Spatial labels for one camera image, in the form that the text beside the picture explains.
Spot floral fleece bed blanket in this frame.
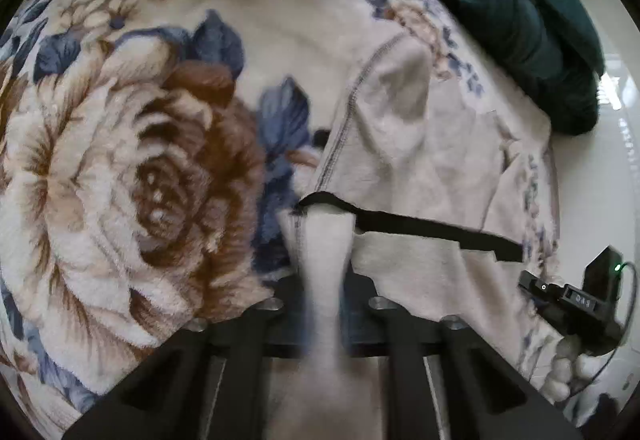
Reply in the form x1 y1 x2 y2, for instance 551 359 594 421
1 0 558 439

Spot beige small garment black trim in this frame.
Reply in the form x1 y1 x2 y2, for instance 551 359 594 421
267 34 555 439

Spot dark teal plush blanket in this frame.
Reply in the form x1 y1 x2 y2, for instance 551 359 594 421
439 0 604 135

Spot white gloved right hand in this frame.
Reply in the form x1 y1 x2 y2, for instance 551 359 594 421
540 336 606 404

